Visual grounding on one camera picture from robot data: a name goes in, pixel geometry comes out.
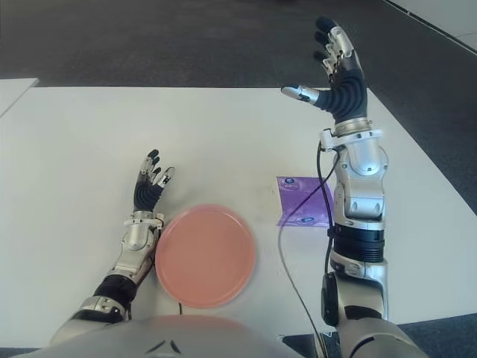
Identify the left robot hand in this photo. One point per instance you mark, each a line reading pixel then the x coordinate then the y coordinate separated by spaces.
pixel 145 194

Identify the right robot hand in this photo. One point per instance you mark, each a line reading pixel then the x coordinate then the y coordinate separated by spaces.
pixel 348 93

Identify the purple tissue paper pack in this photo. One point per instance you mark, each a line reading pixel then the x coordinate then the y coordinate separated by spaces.
pixel 294 201

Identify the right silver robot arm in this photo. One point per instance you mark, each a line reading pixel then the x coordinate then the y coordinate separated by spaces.
pixel 365 186

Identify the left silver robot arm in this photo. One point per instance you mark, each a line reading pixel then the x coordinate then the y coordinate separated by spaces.
pixel 138 238

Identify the pink round plate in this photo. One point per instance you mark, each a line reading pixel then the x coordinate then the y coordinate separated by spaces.
pixel 205 257

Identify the white panel with black edge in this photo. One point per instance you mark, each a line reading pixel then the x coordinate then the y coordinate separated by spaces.
pixel 447 18

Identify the silver robot torso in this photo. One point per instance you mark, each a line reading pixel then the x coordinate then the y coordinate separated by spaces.
pixel 201 335

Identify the white side table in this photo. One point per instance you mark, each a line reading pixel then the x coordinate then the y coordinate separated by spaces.
pixel 15 93

